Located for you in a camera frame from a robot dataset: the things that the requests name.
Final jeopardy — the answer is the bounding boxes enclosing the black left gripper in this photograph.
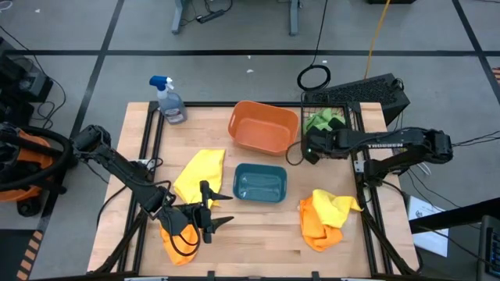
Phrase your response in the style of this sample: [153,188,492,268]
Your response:
[158,180,236,245]

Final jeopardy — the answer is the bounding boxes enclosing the green microfiber towel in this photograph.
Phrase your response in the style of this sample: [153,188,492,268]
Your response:
[303,108,347,133]

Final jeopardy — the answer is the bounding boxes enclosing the yellow microfiber towel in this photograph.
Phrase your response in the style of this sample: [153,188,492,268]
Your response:
[173,148,227,208]
[312,189,364,229]

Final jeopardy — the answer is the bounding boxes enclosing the orange microfiber towel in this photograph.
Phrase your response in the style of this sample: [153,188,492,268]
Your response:
[159,223,201,268]
[298,196,345,253]

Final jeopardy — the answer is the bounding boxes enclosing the teal plastic basket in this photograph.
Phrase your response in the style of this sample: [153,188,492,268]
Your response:
[232,162,288,205]

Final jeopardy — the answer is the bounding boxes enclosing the black perforated computer case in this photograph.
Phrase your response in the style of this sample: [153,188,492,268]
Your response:
[303,73,412,126]

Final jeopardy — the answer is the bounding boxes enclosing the orange plastic basket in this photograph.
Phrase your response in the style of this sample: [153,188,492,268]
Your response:
[227,100,300,158]

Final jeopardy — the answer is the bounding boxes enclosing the spray bottle with blue trigger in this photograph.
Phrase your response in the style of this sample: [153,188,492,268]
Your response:
[148,75,188,126]

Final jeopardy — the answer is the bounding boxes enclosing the grey desk leg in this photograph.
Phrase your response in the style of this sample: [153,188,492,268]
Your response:
[288,0,302,37]
[171,0,188,36]

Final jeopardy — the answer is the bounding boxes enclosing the white paper sheet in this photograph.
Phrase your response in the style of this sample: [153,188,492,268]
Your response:
[407,194,451,259]

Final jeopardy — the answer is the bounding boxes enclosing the black metal beam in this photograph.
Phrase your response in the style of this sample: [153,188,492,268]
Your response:
[409,197,500,235]

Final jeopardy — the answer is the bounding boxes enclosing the black power strip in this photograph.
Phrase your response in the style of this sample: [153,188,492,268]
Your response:
[195,9,227,25]

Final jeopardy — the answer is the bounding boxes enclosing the orange shop vacuum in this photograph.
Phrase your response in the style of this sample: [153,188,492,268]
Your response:
[0,122,78,218]

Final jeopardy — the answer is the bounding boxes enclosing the grey device with blue screen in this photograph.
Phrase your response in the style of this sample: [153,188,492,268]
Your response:
[476,215,500,281]

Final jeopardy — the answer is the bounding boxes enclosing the black equipment box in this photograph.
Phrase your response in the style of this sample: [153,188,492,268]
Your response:
[0,37,55,126]

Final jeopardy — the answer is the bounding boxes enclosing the black wire basket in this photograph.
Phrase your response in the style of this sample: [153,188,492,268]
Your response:
[300,101,360,165]

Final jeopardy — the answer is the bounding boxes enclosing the black cable loop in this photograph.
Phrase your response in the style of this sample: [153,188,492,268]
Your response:
[285,139,310,167]

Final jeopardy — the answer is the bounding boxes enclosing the black hanging coiled cable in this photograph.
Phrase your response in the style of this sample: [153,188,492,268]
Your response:
[296,0,332,93]

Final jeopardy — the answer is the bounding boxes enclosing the black aluminium table frame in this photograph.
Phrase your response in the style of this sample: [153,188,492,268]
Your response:
[93,100,422,281]

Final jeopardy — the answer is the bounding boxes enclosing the yellow hanging cable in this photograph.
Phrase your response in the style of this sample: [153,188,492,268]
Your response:
[363,0,392,80]

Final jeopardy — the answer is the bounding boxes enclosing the black cable bundle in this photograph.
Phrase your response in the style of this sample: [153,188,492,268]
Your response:
[433,130,500,152]

